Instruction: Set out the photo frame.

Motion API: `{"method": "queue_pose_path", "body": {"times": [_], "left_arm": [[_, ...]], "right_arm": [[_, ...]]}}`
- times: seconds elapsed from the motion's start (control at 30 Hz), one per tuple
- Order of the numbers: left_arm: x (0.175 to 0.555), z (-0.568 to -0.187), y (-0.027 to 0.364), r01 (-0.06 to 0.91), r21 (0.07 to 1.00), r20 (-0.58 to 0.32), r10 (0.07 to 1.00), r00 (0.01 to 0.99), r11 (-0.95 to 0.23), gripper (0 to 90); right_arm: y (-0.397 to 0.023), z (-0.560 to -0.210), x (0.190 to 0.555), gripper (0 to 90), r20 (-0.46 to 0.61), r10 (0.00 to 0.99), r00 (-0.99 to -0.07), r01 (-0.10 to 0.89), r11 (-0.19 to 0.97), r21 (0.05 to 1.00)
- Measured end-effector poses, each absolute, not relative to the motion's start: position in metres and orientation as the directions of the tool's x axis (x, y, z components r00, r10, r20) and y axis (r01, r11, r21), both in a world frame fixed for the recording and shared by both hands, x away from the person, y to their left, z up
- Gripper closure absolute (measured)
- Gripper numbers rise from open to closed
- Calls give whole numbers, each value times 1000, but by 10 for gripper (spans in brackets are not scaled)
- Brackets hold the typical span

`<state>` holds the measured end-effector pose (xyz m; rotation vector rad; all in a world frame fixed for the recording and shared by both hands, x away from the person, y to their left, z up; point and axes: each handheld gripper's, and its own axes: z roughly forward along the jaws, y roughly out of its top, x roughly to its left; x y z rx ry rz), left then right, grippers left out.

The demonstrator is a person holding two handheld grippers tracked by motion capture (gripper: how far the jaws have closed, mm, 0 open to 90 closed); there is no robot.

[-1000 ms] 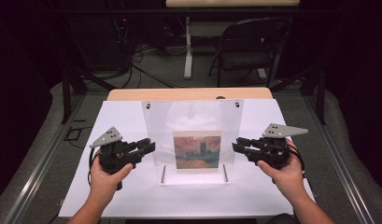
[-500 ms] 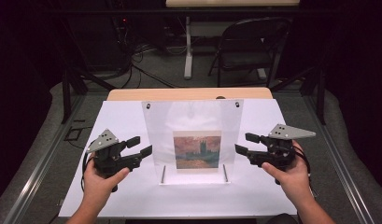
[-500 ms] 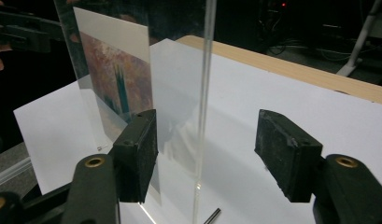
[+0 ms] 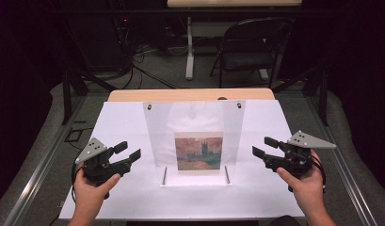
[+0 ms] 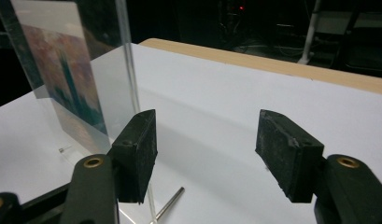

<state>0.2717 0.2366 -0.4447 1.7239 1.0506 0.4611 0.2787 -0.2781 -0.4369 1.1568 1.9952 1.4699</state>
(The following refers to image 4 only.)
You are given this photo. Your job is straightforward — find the painting print with white border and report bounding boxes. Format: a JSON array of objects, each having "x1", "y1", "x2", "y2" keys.
[{"x1": 173, "y1": 131, "x2": 225, "y2": 175}]

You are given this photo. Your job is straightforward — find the wooden table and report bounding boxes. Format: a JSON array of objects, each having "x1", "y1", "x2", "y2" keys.
[{"x1": 106, "y1": 88, "x2": 276, "y2": 103}]

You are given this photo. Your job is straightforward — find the aluminium rail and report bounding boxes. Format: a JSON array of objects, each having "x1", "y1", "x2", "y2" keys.
[
  {"x1": 304, "y1": 93, "x2": 375, "y2": 226},
  {"x1": 3, "y1": 93, "x2": 88, "y2": 226}
]

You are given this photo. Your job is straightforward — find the black equipment cabinet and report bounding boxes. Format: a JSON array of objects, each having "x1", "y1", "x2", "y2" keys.
[{"x1": 67, "y1": 14, "x2": 126, "y2": 73}]

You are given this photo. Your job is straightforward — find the black floor cables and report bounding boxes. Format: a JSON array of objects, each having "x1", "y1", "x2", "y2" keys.
[{"x1": 116, "y1": 15, "x2": 183, "y2": 90}]

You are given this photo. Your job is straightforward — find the light desk with white legs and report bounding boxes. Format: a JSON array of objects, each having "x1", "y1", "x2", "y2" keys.
[{"x1": 166, "y1": 0, "x2": 303, "y2": 81}]

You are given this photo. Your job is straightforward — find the black metal stand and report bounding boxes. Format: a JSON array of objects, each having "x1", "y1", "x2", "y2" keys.
[
  {"x1": 61, "y1": 67, "x2": 118, "y2": 126},
  {"x1": 272, "y1": 65, "x2": 330, "y2": 127}
]

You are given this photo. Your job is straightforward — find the person's right hand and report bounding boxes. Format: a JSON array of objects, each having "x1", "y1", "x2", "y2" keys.
[{"x1": 276, "y1": 149, "x2": 327, "y2": 218}]

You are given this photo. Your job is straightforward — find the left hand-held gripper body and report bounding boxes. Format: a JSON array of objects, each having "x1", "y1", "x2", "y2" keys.
[{"x1": 74, "y1": 137, "x2": 133, "y2": 201}]

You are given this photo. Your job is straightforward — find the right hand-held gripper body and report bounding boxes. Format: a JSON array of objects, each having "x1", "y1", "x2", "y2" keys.
[{"x1": 263, "y1": 129, "x2": 338, "y2": 193}]

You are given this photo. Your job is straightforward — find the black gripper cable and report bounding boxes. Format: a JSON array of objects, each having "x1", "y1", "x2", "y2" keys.
[
  {"x1": 311, "y1": 153, "x2": 328, "y2": 194},
  {"x1": 70, "y1": 162, "x2": 80, "y2": 203}
]

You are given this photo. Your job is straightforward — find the person's left hand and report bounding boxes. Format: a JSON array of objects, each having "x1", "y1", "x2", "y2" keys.
[{"x1": 72, "y1": 165, "x2": 122, "y2": 218}]

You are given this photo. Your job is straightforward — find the clear acrylic picture frame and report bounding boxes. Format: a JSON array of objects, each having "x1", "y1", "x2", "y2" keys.
[{"x1": 142, "y1": 99, "x2": 247, "y2": 188}]

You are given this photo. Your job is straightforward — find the black folding chair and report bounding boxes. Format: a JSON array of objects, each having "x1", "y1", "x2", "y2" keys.
[{"x1": 209, "y1": 16, "x2": 295, "y2": 89}]

